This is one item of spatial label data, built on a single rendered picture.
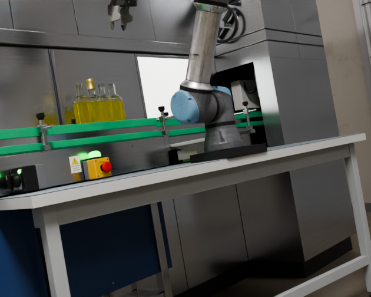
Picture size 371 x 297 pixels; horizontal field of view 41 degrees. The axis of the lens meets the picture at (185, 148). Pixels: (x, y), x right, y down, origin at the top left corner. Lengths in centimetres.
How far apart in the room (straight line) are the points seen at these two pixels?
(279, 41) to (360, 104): 193
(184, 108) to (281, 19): 145
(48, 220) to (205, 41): 77
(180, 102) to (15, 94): 72
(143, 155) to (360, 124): 302
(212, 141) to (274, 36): 124
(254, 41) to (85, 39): 100
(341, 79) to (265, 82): 208
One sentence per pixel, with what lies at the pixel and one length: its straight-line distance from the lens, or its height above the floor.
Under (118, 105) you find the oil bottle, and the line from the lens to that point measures 217.
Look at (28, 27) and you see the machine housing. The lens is 223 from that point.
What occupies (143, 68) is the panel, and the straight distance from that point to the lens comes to 254.
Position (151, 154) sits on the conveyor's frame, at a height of 81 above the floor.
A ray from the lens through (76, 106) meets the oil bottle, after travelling 207.
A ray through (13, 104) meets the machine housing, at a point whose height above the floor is 110.
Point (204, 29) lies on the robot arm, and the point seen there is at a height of 119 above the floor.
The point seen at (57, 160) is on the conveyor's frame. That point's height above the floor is 84.
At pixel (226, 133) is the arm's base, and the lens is 181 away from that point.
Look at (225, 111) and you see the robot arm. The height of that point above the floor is 92.
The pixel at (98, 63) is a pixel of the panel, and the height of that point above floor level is 126.
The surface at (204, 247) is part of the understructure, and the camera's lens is 276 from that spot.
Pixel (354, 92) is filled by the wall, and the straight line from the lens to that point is 478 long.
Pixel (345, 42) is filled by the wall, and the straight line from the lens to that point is 483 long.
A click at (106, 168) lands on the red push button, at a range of 178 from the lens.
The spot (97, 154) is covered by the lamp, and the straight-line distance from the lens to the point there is 182.
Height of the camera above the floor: 79
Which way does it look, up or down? 1 degrees up
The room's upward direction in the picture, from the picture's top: 10 degrees counter-clockwise
